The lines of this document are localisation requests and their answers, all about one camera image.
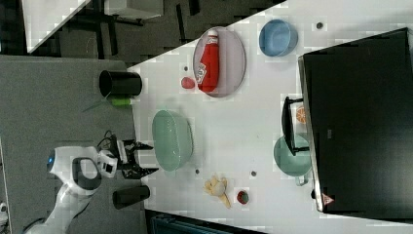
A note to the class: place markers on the black cylinder cup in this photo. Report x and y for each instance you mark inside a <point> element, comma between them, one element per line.
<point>119,83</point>

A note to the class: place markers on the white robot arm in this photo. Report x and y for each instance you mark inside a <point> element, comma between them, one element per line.
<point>81,170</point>

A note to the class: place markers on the orange slice toy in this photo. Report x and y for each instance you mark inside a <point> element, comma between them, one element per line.
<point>301,115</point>

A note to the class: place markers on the yellow plush banana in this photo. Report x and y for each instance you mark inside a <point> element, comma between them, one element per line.
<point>217,187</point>

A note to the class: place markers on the blue plastic bowl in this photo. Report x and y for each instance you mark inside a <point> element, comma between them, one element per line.
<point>277,38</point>

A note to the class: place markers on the green plastic cup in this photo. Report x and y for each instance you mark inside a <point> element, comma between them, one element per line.
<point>297,165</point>

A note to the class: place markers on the red plush strawberry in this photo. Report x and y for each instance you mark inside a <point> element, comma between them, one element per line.
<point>187,83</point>

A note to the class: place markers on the black cylinder post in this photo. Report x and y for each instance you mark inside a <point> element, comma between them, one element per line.
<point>128,196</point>

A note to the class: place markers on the green toy vegetable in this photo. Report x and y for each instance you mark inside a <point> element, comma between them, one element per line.
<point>115,101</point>

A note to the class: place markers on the red plush ketchup bottle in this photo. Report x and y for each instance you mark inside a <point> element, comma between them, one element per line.
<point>207,74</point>

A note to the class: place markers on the black toaster oven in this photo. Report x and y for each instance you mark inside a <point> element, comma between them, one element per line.
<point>358,101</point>

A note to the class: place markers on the red tomato toy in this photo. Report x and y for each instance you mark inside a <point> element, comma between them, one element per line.
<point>242,197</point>

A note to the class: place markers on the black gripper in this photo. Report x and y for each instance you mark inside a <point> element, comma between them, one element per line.
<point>126,161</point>

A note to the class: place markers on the green plastic strainer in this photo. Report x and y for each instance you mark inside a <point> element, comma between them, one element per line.
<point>173,142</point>

